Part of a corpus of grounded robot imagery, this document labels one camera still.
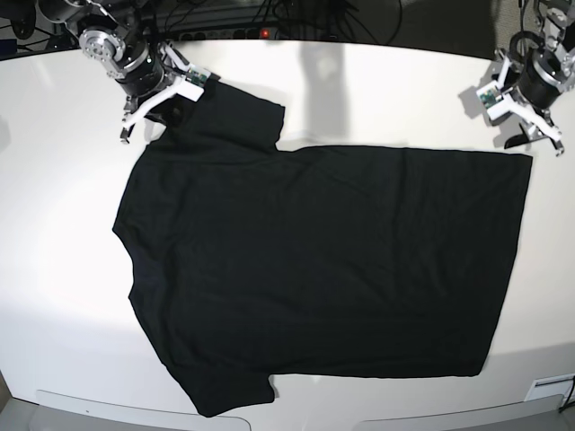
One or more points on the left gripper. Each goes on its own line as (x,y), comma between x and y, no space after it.
(540,77)

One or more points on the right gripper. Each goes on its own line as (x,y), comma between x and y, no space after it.
(146,73)

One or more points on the black T-shirt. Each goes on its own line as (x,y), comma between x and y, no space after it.
(338,260)

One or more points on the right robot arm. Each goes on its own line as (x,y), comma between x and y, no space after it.
(103,28)

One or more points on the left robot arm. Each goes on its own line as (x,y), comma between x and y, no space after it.
(549,25)

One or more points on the white power strip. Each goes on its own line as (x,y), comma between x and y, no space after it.
(251,33)

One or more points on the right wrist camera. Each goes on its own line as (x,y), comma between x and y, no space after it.
(193,83)

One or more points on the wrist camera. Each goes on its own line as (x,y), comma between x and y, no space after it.
(193,83)
(495,102)

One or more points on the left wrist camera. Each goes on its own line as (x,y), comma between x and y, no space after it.
(495,102)

